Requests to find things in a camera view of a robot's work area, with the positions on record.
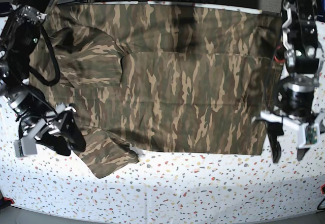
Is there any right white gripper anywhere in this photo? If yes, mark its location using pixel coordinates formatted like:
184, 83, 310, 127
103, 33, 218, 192
19, 103, 86, 156

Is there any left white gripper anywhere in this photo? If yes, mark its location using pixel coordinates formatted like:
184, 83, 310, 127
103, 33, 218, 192
252, 111, 324, 163

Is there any camouflage T-shirt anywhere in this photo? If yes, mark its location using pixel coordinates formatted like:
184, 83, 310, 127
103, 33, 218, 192
29, 4, 282, 178

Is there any red clamp corner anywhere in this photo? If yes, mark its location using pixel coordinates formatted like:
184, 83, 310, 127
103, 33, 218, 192
321, 184, 325, 195
4, 198, 14, 205

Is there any terrazzo pattern table cloth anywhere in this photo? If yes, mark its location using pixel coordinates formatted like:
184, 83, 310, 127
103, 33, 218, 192
0, 0, 325, 224

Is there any red clamp right corner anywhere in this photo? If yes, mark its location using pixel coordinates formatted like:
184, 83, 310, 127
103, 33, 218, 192
321, 184, 325, 195

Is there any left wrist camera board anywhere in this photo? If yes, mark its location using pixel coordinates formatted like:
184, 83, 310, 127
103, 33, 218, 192
298, 123, 320, 149

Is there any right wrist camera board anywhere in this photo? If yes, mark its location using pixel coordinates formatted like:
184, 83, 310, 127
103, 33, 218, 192
13, 137, 37, 158

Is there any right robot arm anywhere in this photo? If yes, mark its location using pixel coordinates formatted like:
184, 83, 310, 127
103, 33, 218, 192
1, 0, 86, 157

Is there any red clamp left corner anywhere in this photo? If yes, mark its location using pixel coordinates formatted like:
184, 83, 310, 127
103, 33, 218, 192
4, 198, 14, 205

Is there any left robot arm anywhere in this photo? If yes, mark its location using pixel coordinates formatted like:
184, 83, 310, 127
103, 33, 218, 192
43, 0, 323, 164

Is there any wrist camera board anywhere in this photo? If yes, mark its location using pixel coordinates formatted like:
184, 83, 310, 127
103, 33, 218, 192
298, 123, 320, 149
13, 137, 37, 158

